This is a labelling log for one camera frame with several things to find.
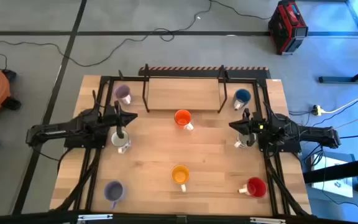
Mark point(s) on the orange and white mug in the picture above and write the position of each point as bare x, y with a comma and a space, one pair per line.
182, 118

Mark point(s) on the plain lavender mug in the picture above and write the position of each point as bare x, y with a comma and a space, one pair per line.
114, 191

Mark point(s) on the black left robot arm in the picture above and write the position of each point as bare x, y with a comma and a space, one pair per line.
57, 130

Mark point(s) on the red and white mug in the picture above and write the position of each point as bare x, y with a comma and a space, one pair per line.
256, 187

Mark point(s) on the dark blue white mug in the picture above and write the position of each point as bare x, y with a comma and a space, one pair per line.
242, 96

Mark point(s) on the silver aluminium bracket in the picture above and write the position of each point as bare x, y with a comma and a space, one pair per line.
267, 221
95, 217

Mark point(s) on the black aluminium rig frame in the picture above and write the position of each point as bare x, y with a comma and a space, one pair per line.
107, 90

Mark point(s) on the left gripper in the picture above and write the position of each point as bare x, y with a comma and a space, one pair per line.
110, 117

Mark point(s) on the mauve and white mug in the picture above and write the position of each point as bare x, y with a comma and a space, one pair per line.
122, 92

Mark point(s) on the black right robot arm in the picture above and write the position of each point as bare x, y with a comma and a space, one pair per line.
309, 133

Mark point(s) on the black hazard striped floor bar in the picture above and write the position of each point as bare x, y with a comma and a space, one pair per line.
204, 72

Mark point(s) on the grey white ceramic mug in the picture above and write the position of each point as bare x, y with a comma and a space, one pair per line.
242, 140

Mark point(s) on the white box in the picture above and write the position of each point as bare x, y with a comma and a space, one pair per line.
334, 188

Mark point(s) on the red black power station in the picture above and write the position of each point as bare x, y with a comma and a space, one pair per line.
286, 28

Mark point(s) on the yellow and white mug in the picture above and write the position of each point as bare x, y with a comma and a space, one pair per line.
180, 175

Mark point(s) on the wooden shelf riser black frame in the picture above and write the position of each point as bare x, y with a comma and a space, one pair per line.
183, 93

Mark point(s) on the blue white floral mug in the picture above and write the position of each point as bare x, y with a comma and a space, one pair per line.
116, 141

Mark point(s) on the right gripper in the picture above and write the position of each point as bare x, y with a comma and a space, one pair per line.
256, 124

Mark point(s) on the black metal beam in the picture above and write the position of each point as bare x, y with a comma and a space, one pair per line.
337, 170

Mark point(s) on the black metal desk leg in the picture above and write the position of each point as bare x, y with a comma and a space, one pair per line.
337, 79

